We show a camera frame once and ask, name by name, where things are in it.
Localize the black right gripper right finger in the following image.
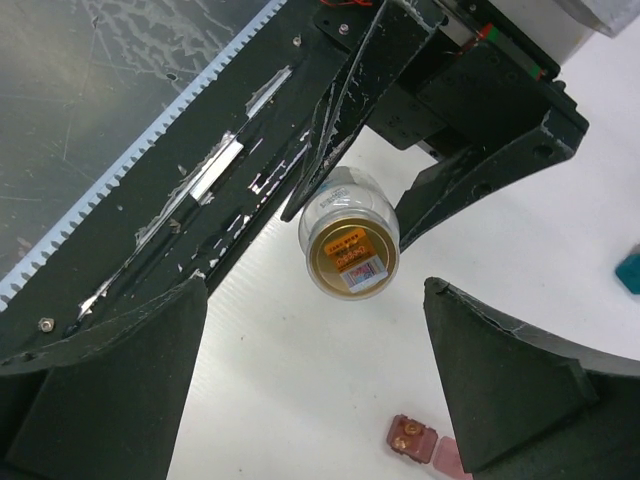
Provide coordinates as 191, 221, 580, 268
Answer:
424, 277, 639, 479

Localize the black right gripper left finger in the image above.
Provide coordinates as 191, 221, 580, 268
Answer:
1, 278, 208, 479

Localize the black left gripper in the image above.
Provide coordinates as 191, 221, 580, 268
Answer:
281, 1, 585, 251

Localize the red Sat pill box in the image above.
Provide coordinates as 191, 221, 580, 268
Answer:
386, 414, 473, 480

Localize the clear pill bottle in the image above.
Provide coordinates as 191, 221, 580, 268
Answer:
298, 166, 400, 300

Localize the gold bottle cap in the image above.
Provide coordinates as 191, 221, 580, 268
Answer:
304, 218, 400, 301

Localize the teal pill box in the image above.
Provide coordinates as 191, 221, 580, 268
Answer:
614, 245, 640, 295

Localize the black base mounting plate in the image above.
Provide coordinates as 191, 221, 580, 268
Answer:
1, 1, 375, 353

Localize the light blue cable duct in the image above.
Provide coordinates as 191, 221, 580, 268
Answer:
1, 1, 281, 305

